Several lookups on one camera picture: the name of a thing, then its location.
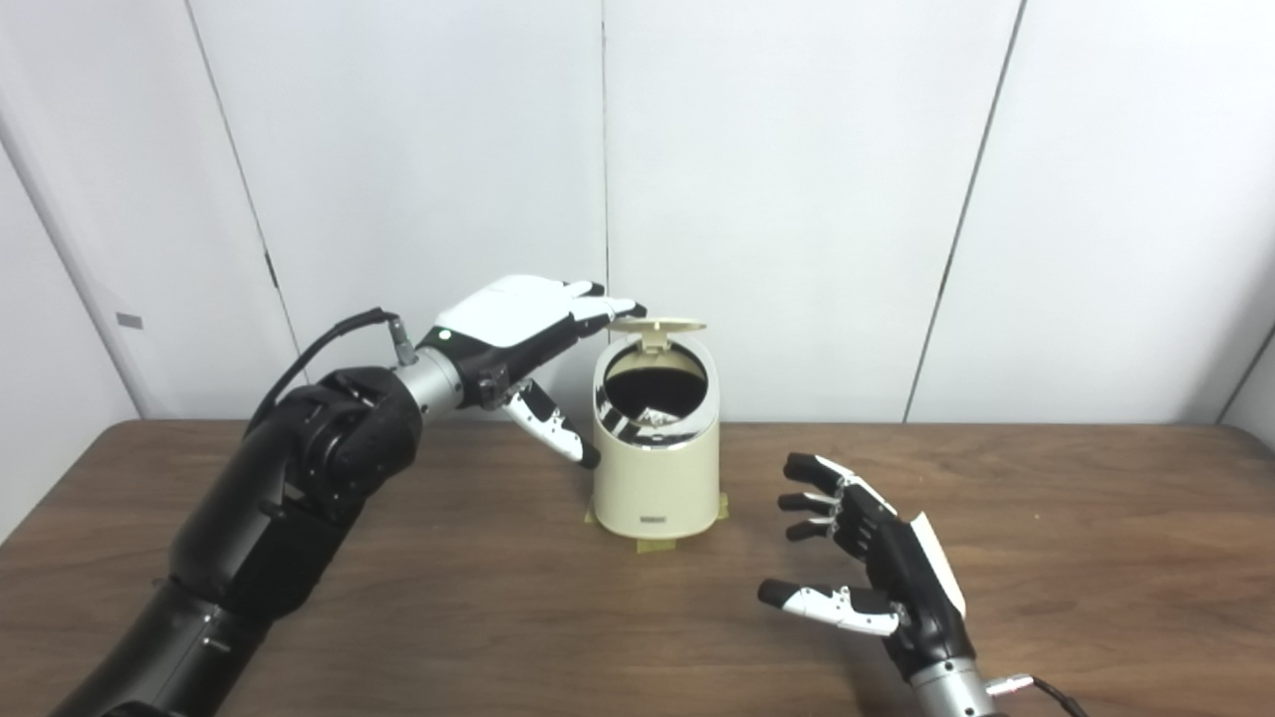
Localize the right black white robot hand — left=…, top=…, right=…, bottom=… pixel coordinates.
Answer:
left=757, top=453, right=972, bottom=683

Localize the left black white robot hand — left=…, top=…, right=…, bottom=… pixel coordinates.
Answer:
left=418, top=275, right=648, bottom=469

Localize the cream round bin lid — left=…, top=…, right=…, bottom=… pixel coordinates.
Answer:
left=606, top=316, right=708, bottom=352

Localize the cream-colored bin body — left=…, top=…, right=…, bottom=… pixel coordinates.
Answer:
left=592, top=337, right=722, bottom=541

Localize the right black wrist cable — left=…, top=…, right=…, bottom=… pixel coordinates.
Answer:
left=986, top=674, right=1092, bottom=717

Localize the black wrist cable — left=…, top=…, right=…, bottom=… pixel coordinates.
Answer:
left=986, top=674, right=1092, bottom=717
left=247, top=308, right=419, bottom=429

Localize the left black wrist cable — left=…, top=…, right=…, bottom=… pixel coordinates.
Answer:
left=247, top=308, right=419, bottom=429

